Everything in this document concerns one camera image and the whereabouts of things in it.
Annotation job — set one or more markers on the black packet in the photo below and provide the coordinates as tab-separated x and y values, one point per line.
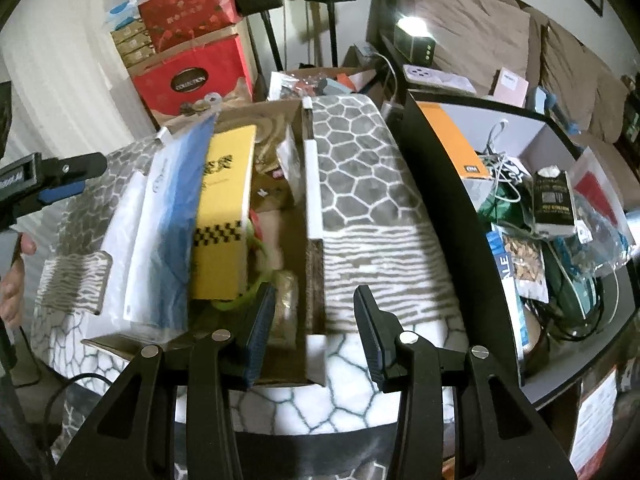
555	200

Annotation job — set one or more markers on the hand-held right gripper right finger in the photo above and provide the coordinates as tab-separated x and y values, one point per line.
372	340

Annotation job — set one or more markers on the orange white box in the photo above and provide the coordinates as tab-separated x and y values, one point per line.
450	135

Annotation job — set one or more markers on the blue-edged face mask pack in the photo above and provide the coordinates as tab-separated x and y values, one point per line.
165	220

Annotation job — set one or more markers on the blue white packet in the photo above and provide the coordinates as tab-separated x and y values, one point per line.
505	280

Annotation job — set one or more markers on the green plastic item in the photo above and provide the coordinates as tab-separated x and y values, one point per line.
250	295

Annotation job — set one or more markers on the glowing portable light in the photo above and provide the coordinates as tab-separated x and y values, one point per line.
415	40

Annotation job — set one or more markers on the brown sofa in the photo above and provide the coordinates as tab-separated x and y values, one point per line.
480	20

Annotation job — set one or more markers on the clear bag red contents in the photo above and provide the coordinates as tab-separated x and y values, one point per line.
600	200

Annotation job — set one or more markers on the cardboard box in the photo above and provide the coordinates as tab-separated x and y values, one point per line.
315	270

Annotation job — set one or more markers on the white power strip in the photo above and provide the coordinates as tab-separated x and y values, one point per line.
440	77

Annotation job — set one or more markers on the blue tissue pack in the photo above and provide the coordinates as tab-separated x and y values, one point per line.
124	12

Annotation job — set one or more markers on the nut snack packet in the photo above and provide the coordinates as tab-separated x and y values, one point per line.
525	265

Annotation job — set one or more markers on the grey white patterned blanket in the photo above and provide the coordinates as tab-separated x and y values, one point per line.
370	185

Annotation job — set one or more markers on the white curtain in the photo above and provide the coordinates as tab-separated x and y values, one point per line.
60	110

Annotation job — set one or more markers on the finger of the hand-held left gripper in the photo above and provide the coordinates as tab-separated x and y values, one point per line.
60	193
75	166

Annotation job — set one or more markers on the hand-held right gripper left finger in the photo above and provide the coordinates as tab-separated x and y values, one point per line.
257	335

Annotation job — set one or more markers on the black storage crate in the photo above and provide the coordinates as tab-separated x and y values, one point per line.
445	210

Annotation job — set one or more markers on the clear plastic packet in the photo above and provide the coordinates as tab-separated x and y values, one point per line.
285	85

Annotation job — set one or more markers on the white printed sheet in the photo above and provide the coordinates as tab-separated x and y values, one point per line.
595	420

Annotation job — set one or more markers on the black speaker stand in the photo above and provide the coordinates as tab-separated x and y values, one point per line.
332	35
272	42

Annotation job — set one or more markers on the person's left hand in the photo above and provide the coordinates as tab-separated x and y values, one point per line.
12	290

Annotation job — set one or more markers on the red gift bag oval label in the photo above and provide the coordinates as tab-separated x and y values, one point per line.
195	80

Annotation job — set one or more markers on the pink small box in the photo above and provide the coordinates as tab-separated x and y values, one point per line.
510	86

